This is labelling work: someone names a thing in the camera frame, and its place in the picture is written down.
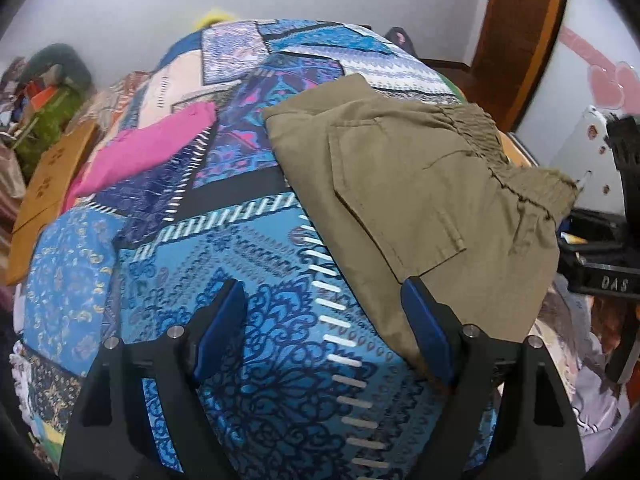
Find olive green shorts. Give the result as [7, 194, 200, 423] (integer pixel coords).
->
[262, 75, 578, 370]

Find pink heart wall sticker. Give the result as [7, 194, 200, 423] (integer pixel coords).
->
[558, 26, 640, 114]

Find grey backpack on floor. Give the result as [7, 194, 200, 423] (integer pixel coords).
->
[385, 26, 418, 58]

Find yellow curved headboard cushion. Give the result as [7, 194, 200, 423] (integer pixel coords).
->
[193, 9, 235, 30]

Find pink folded garment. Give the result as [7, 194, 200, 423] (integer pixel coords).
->
[62, 102, 216, 212]

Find wooden lap desk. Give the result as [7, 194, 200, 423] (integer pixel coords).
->
[6, 119, 99, 286]

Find white appliance with stickers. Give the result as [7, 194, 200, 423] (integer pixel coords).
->
[550, 105, 625, 216]

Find clutter pile of papers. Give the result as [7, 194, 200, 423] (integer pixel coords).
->
[1, 56, 52, 134]

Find grey plush toy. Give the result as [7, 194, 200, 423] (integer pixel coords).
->
[18, 44, 92, 92]

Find brown wooden door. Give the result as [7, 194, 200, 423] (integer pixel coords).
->
[468, 0, 566, 132]

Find striped orange bedsheet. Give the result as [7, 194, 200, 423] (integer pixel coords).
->
[73, 70, 151, 131]

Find patchwork blue bed quilt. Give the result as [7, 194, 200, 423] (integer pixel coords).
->
[11, 20, 457, 479]

